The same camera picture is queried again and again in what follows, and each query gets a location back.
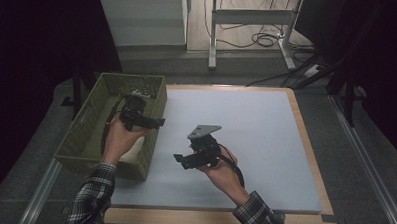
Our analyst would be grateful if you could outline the black stand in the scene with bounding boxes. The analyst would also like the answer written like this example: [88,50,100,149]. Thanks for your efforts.
[60,63,99,121]
[325,62,369,129]

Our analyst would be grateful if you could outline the metal floor rail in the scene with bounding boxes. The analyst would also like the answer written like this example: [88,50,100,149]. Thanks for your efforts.
[324,95,397,224]
[16,157,63,224]

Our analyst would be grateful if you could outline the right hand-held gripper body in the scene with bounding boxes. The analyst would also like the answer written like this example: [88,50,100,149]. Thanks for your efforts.
[186,124,223,168]

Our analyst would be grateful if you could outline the person's left hand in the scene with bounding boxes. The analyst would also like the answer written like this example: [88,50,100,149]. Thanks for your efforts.
[103,117,150,167]

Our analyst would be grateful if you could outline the white desk frame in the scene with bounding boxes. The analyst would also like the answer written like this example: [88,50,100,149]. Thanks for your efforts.
[207,0,304,74]

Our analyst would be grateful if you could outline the right hand-held gripper black cable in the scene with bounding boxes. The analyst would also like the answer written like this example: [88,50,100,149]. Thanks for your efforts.
[217,144,247,189]

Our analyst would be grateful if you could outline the person's right hand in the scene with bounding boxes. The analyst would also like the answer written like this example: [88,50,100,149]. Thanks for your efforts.
[196,146,253,208]

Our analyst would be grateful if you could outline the coiled black floor cables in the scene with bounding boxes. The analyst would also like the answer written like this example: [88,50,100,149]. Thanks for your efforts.
[202,0,316,54]

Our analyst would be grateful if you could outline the white power strip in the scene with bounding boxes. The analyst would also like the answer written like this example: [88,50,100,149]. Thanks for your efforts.
[302,64,322,79]

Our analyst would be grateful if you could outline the black tape piece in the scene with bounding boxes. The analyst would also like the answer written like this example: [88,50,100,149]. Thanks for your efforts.
[321,213,339,224]

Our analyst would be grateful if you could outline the hand-held gripper black cable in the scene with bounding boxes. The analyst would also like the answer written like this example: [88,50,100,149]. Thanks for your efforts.
[217,144,247,189]
[99,95,128,155]

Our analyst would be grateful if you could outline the pale grey foam mat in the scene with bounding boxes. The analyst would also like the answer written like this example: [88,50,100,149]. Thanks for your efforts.
[109,84,326,215]

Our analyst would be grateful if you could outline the green woven basket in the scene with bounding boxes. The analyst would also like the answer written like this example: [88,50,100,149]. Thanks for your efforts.
[53,70,169,183]

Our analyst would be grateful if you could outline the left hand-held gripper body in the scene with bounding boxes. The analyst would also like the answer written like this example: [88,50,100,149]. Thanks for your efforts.
[119,90,151,131]

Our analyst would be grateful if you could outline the left hand-held gripper black cable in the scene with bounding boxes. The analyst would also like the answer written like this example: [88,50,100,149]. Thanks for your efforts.
[99,95,128,155]

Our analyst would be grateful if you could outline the white cabinet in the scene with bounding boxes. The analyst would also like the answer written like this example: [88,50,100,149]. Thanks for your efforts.
[98,0,188,50]

